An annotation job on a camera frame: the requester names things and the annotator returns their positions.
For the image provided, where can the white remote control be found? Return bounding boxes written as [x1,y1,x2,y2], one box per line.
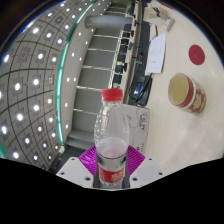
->
[163,16,176,33]

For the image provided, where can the clear red-capped water bottle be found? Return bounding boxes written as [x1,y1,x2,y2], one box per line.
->
[93,88,131,190]

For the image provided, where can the flat round red coaster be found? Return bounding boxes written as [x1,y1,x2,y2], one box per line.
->
[188,44,206,66]

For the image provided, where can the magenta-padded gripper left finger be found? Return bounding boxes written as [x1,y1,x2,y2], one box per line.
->
[55,146,99,188]

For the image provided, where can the white paper sheets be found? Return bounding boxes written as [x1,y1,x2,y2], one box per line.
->
[144,32,167,75]

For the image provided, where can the red and cream patterned mug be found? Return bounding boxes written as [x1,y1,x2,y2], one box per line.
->
[167,72,207,115]

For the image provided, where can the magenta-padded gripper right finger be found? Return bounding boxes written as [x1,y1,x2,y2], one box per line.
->
[125,145,165,188]

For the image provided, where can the row of black office chairs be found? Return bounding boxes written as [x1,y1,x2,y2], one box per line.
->
[111,0,139,89]

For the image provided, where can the long curved conference desk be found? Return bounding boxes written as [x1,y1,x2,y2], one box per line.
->
[123,0,151,101]

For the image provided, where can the group of ceiling lights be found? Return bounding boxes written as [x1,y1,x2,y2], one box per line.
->
[0,0,101,161]

